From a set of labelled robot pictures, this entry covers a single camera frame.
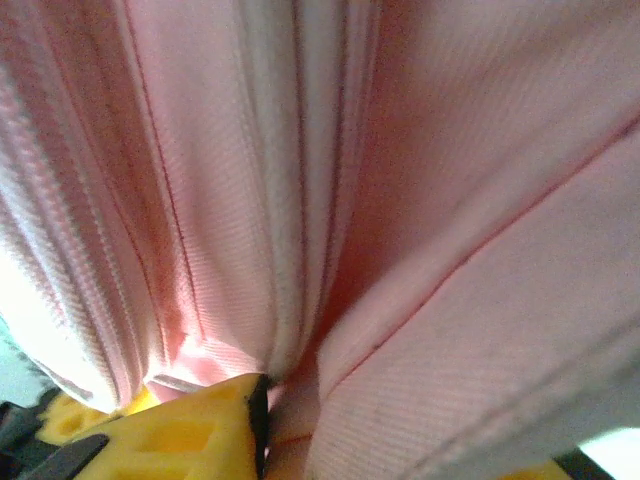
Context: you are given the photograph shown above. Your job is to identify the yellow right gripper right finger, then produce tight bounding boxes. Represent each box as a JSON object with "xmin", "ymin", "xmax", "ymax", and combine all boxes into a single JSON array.
[{"xmin": 494, "ymin": 449, "xmax": 614, "ymax": 480}]

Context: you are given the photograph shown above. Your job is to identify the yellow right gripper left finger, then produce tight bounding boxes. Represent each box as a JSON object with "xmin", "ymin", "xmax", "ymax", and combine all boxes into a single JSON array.
[{"xmin": 19, "ymin": 374, "xmax": 272, "ymax": 480}]

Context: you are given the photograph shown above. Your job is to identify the pink backpack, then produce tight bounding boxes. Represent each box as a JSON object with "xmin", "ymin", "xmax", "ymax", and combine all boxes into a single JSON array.
[{"xmin": 0, "ymin": 0, "xmax": 640, "ymax": 480}]

